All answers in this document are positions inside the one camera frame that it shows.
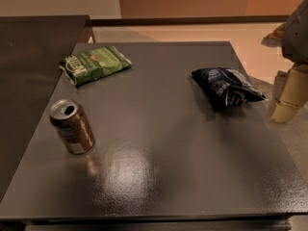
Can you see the green jalapeno chip bag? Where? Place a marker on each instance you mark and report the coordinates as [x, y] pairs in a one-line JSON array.
[[90, 66]]

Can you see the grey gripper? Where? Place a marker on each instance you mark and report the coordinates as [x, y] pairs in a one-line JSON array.
[[296, 38]]

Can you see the dark blue chip bag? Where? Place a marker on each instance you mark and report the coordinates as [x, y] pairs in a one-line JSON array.
[[226, 87]]

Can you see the orange soda can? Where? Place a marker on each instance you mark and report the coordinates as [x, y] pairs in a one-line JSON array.
[[71, 123]]

